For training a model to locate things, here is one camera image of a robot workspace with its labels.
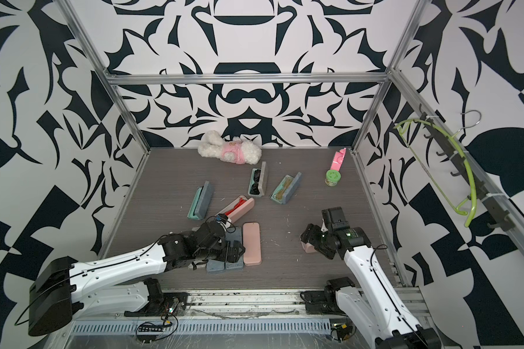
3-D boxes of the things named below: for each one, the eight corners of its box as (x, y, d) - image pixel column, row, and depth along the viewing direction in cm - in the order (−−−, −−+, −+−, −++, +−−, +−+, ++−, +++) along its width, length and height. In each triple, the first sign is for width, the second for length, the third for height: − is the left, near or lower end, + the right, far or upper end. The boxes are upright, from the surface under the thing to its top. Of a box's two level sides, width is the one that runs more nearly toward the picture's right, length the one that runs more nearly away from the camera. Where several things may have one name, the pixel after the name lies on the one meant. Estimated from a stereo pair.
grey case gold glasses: (272, 200, 101) (272, 191, 96) (286, 176, 110) (287, 167, 105) (287, 207, 99) (289, 199, 94) (300, 182, 108) (302, 173, 102)
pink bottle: (329, 174, 111) (334, 159, 103) (332, 160, 117) (338, 145, 109) (338, 176, 110) (344, 162, 102) (341, 162, 116) (347, 147, 108)
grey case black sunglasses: (249, 196, 102) (248, 187, 97) (252, 170, 112) (252, 161, 107) (264, 197, 102) (264, 188, 97) (266, 171, 112) (266, 161, 106)
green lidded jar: (325, 186, 108) (328, 179, 103) (323, 176, 112) (325, 169, 107) (339, 186, 108) (342, 179, 104) (336, 176, 112) (339, 169, 107)
